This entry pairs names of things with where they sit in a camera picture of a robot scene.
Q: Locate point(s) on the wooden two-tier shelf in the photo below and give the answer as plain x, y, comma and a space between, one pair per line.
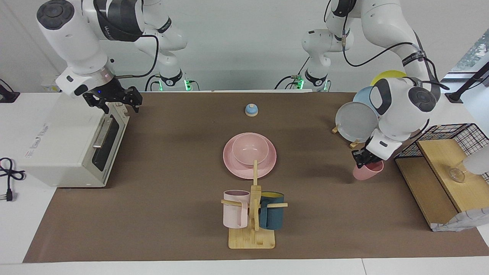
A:
431, 191

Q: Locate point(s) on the window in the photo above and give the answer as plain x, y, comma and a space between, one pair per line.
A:
473, 53

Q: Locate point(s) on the wooden plate rack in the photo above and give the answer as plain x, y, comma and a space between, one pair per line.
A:
354, 144

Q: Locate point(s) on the dark blue mug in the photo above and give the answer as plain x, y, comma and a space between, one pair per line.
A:
272, 217

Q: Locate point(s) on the blue lid with wooden knob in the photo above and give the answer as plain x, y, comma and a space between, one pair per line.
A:
251, 110

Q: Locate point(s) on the pink cup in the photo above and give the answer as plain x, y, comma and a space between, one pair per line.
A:
368, 173

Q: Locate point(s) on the pink mug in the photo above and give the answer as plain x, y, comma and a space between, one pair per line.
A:
235, 214

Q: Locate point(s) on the light blue plate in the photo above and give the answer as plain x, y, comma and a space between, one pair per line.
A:
365, 95

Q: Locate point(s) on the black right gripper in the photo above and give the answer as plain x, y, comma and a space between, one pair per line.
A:
112, 93

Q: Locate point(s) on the black table clamp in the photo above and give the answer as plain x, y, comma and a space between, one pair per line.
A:
7, 95

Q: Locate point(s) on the grey plate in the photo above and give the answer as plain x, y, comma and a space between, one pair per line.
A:
355, 122

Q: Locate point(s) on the yellow plate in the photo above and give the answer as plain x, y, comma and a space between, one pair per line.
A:
387, 74

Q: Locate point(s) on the wooden mug tree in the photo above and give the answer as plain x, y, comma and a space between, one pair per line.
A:
252, 238

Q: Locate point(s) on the clear glass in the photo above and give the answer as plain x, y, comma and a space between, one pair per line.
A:
457, 175

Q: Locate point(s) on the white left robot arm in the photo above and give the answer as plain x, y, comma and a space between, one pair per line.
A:
401, 110

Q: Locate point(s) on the pink bowl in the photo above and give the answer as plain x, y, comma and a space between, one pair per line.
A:
250, 151

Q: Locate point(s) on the white socket box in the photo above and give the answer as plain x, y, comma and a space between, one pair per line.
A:
49, 87

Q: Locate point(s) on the black stand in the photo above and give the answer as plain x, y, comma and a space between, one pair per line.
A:
468, 82

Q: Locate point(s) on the pink plate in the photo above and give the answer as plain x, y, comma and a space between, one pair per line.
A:
237, 170

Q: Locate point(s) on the white toaster oven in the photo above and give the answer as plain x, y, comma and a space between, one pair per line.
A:
65, 141

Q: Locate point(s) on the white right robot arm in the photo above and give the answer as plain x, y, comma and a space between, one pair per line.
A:
80, 42

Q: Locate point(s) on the brown table mat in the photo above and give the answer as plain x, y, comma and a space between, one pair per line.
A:
172, 221

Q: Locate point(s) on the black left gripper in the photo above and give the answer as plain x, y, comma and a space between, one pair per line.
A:
366, 154

